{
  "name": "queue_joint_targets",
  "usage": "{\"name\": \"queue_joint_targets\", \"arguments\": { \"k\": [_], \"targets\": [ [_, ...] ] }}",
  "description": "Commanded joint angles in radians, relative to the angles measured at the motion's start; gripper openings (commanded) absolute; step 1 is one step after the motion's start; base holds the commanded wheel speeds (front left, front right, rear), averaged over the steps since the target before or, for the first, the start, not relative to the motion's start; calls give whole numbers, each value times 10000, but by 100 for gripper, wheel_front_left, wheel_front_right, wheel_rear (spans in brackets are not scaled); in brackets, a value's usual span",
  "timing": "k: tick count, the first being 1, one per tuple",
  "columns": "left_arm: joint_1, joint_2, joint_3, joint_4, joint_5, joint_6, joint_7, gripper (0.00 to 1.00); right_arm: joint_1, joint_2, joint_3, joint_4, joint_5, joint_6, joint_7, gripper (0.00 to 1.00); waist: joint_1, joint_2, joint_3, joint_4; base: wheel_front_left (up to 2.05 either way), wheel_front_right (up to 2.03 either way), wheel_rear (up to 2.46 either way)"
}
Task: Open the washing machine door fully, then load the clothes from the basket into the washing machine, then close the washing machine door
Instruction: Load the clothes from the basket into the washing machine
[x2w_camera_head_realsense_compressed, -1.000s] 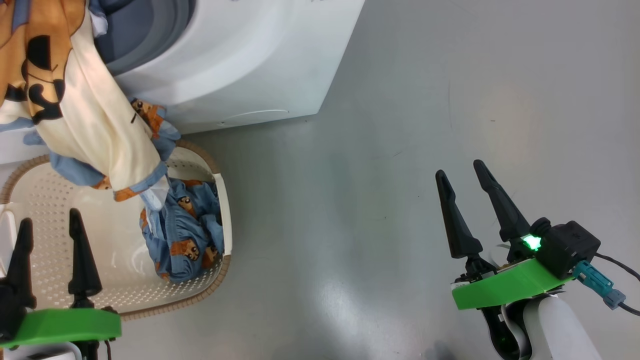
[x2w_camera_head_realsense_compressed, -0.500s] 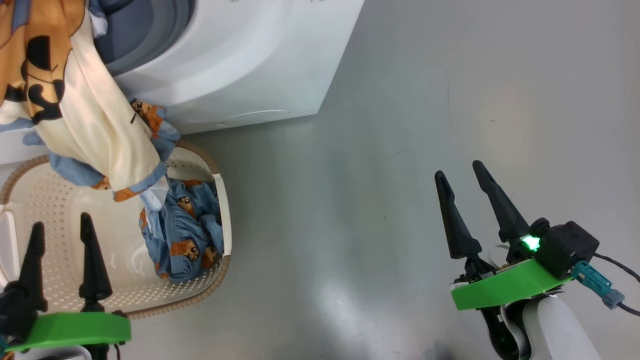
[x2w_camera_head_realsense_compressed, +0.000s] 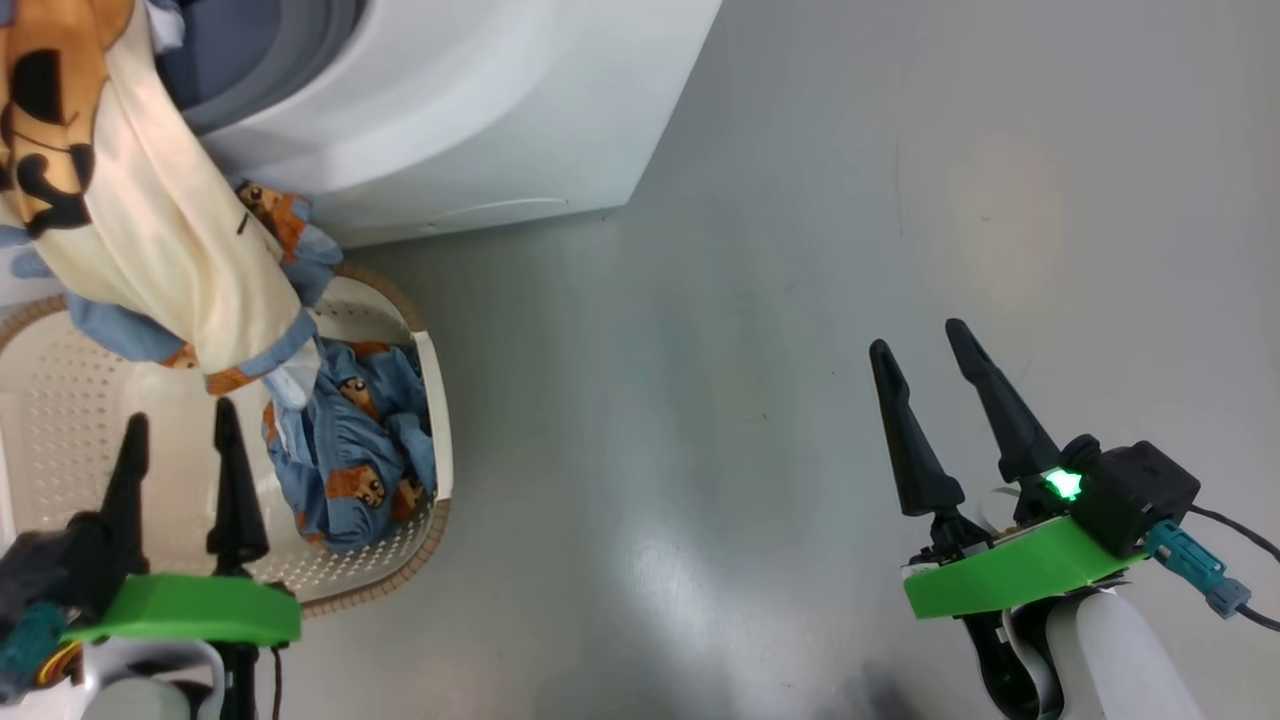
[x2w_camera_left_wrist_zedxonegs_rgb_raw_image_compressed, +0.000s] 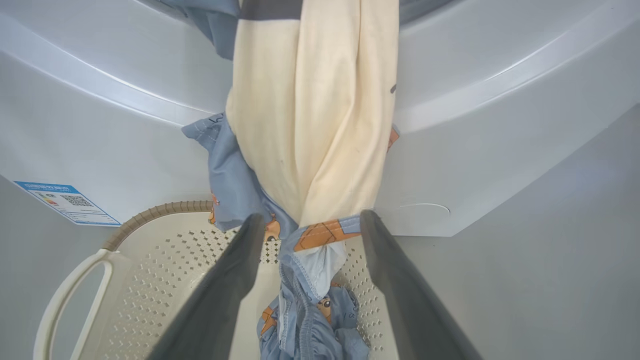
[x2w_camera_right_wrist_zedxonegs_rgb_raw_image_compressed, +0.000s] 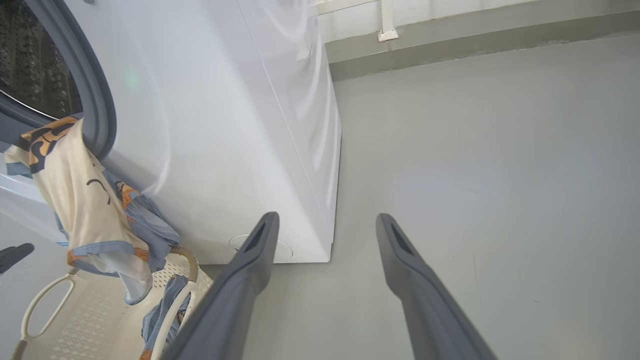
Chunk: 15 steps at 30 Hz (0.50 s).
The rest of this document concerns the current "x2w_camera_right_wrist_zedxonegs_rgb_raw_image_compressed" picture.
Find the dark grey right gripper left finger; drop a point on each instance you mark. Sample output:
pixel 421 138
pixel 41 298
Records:
pixel 225 310

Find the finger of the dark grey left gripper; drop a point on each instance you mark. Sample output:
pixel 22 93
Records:
pixel 15 252

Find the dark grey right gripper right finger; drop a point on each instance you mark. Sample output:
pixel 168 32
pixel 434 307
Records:
pixel 430 310

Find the blue cartoon print garment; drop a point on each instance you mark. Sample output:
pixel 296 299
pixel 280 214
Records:
pixel 162 312

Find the white washing machine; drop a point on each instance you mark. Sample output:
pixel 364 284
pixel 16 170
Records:
pixel 225 125

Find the round white filter cover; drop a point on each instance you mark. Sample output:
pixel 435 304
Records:
pixel 285 250

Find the cream perforated laundry basket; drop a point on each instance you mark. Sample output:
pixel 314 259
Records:
pixel 95 325

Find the white metal frame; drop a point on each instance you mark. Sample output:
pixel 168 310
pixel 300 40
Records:
pixel 387 25

